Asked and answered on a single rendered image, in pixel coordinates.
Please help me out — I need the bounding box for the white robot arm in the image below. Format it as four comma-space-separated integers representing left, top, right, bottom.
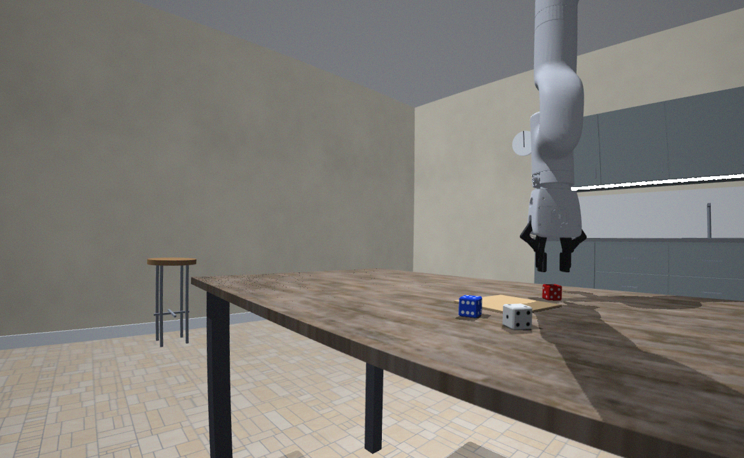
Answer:
530, 0, 584, 188

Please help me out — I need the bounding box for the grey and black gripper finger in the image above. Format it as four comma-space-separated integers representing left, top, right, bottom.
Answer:
520, 220, 547, 272
559, 230, 587, 272

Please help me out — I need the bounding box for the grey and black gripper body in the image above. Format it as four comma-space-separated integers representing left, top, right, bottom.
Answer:
528, 186, 582, 238

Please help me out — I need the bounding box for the blue die with white pips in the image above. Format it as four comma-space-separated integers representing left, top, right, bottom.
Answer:
459, 295, 482, 318

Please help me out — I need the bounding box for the beige flat mat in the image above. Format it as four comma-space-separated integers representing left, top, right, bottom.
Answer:
482, 295, 561, 313

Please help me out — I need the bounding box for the red die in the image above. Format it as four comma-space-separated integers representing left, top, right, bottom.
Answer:
542, 284, 562, 300

